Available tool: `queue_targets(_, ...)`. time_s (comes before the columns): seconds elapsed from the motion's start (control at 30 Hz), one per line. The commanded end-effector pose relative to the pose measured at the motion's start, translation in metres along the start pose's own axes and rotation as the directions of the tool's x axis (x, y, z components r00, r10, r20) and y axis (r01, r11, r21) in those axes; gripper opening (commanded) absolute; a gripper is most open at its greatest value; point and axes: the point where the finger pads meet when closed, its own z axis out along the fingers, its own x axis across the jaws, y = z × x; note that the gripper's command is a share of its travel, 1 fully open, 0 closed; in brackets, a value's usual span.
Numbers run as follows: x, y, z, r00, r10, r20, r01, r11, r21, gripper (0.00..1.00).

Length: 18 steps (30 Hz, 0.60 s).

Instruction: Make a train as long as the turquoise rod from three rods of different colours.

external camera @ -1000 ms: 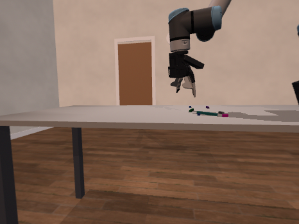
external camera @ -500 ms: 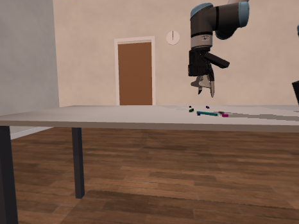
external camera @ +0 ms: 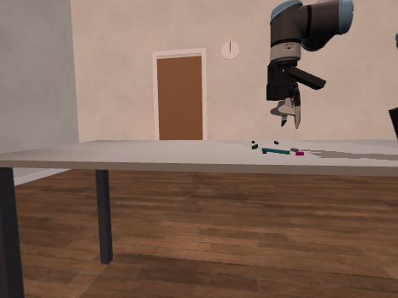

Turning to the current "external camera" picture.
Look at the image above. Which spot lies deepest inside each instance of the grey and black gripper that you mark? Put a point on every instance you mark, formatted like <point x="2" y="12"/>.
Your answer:
<point x="282" y="86"/>

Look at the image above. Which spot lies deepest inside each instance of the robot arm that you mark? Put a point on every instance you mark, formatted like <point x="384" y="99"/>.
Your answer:
<point x="310" y="26"/>

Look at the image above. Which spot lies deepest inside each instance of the turquoise rod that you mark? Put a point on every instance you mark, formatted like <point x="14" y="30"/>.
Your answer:
<point x="276" y="151"/>

